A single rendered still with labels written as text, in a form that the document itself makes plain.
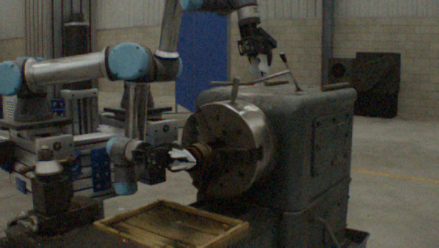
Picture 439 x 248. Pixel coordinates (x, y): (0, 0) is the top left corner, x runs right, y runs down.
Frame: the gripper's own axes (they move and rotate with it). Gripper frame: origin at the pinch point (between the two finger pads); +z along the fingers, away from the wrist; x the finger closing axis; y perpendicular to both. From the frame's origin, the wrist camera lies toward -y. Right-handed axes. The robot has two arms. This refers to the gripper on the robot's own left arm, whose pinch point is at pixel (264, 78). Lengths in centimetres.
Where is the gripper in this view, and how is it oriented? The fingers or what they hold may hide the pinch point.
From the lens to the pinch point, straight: 149.4
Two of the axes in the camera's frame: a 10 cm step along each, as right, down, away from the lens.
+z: 1.9, 9.8, 0.1
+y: -6.0, 1.2, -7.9
